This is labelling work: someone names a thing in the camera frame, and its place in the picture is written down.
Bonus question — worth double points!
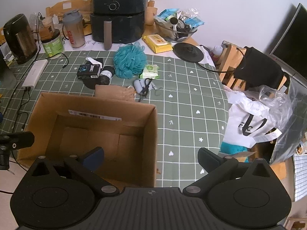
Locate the wooden chair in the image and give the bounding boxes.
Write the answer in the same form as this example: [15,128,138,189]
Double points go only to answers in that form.
[218,44,288,91]

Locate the green wet wipes pack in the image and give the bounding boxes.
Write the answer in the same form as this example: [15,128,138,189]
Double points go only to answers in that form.
[139,64,159,80]

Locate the black usb cable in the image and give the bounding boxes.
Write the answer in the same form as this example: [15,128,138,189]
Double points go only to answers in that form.
[46,50,70,69]

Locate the cardboard box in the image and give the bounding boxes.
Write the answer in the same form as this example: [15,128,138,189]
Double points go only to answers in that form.
[18,92,158,187]

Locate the glass bowl with items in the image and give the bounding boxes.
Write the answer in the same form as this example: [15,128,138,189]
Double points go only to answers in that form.
[154,8,205,43]

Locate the white tote bag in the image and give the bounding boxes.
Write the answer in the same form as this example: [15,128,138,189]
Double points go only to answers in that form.
[221,86,282,153]

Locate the black electric kettle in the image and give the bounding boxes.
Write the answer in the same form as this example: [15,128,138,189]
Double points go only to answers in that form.
[3,14,37,64]

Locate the grey earbuds case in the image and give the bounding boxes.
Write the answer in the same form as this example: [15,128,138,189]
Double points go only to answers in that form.
[133,78,153,96]

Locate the black sock pair packaged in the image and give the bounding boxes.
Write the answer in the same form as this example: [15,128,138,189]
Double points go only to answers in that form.
[77,63,101,80]

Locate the black kettle base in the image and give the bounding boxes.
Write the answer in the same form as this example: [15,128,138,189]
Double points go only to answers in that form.
[173,43,204,63]

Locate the computer monitor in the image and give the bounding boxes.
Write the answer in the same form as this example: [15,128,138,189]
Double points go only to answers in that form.
[270,3,307,78]

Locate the clear plastic bag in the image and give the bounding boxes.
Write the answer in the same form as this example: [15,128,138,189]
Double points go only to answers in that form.
[249,85,295,135]

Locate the green grid tablecloth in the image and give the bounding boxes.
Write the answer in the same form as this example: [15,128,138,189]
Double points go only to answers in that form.
[1,50,228,188]

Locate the grey lid shaker bottle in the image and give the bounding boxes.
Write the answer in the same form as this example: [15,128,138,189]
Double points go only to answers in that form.
[62,9,85,48]

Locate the brown drawstring pouch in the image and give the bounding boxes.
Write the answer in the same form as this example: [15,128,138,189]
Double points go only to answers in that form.
[94,85,135,102]

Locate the teal bath loofah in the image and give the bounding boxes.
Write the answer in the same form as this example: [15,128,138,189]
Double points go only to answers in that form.
[113,42,147,79]

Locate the yellow wet wipes pack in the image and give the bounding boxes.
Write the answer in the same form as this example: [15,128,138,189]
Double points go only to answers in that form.
[142,34,173,53]

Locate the black bag on chair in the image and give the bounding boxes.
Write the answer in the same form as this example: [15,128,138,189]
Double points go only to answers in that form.
[234,47,284,89]

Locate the green label white jar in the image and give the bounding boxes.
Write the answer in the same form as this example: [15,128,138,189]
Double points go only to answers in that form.
[41,29,64,57]

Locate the black air fryer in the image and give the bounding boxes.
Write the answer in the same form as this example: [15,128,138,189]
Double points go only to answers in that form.
[90,0,148,44]

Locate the white power bank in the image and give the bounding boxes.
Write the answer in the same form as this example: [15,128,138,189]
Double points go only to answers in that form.
[21,59,48,89]

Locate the black cloth white band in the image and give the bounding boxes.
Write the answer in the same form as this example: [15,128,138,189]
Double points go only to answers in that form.
[99,66,115,85]

